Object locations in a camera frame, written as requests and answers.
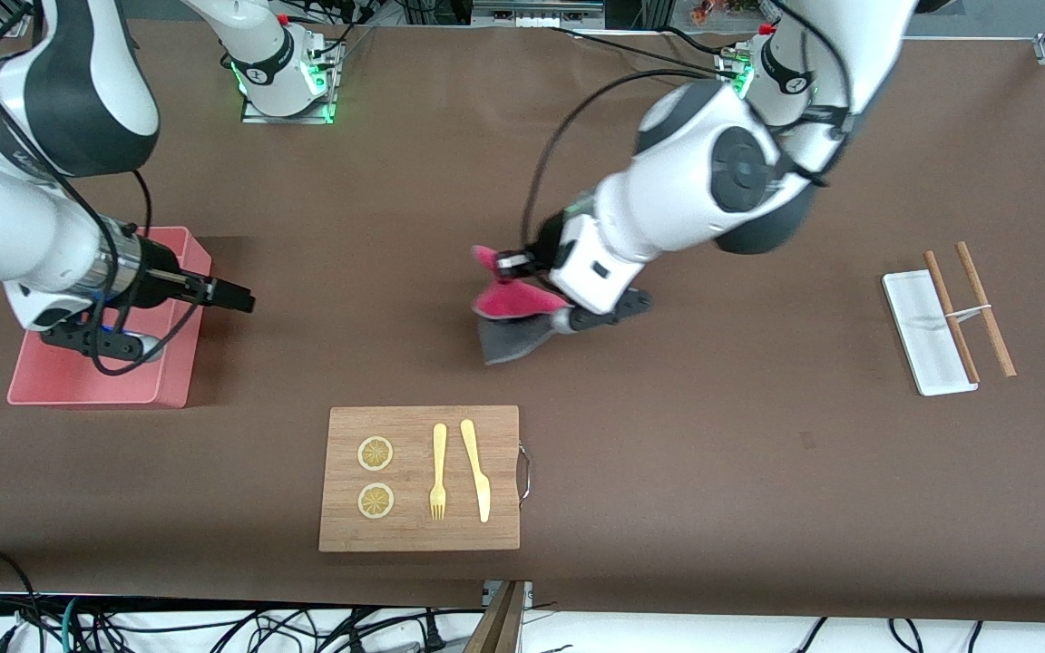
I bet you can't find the lemon slice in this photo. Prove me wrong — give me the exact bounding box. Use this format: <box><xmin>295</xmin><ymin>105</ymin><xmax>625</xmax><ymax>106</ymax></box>
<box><xmin>357</xmin><ymin>483</ymin><xmax>396</xmax><ymax>520</ymax></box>
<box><xmin>357</xmin><ymin>436</ymin><xmax>395</xmax><ymax>473</ymax></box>

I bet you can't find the pink plastic bin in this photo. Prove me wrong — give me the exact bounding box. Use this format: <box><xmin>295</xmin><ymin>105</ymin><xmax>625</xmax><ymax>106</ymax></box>
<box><xmin>7</xmin><ymin>227</ymin><xmax>212</xmax><ymax>409</ymax></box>

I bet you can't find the white rectangular tray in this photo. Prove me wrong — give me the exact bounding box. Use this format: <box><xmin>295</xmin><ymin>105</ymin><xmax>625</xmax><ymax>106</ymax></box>
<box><xmin>882</xmin><ymin>269</ymin><xmax>979</xmax><ymax>397</ymax></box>

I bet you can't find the yellow knife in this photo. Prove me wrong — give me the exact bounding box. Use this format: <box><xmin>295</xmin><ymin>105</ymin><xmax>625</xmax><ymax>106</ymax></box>
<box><xmin>460</xmin><ymin>418</ymin><xmax>493</xmax><ymax>524</ymax></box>

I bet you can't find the wooden cutting board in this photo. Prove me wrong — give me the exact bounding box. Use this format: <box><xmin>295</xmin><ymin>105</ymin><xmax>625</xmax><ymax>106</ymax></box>
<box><xmin>318</xmin><ymin>405</ymin><xmax>532</xmax><ymax>553</ymax></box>

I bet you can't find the grey power strip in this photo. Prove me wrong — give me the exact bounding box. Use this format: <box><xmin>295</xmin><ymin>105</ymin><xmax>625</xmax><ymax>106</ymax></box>
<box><xmin>471</xmin><ymin>0</ymin><xmax>607</xmax><ymax>28</ymax></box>

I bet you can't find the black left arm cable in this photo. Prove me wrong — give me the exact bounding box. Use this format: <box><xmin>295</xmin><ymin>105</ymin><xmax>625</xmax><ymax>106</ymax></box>
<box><xmin>521</xmin><ymin>71</ymin><xmax>714</xmax><ymax>259</ymax></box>

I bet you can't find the pink and grey fleece cloth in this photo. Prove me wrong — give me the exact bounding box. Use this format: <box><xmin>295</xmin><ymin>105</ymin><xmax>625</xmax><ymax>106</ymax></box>
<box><xmin>471</xmin><ymin>243</ymin><xmax>571</xmax><ymax>366</ymax></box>

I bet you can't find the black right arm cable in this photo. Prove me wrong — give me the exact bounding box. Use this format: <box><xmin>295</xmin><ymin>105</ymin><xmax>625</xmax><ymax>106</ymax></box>
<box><xmin>78</xmin><ymin>168</ymin><xmax>208</xmax><ymax>376</ymax></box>

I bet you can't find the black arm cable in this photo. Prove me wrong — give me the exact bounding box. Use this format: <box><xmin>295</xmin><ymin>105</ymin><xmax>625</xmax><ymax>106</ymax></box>
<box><xmin>521</xmin><ymin>71</ymin><xmax>714</xmax><ymax>259</ymax></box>
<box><xmin>78</xmin><ymin>168</ymin><xmax>208</xmax><ymax>376</ymax></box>

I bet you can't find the yellow fork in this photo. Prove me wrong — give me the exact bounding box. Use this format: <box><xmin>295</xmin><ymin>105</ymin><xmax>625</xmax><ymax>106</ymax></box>
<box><xmin>429</xmin><ymin>423</ymin><xmax>448</xmax><ymax>521</ymax></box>

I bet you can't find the wooden plank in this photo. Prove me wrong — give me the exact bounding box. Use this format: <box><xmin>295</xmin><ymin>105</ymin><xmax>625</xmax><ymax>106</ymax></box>
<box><xmin>464</xmin><ymin>580</ymin><xmax>528</xmax><ymax>653</ymax></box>

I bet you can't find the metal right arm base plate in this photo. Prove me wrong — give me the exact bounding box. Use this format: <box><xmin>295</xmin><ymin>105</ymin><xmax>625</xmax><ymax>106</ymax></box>
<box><xmin>241</xmin><ymin>41</ymin><xmax>339</xmax><ymax>125</ymax></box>

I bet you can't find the black cable across table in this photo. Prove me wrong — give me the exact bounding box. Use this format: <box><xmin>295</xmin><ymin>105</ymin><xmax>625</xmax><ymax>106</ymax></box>
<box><xmin>545</xmin><ymin>25</ymin><xmax>741</xmax><ymax>78</ymax></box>

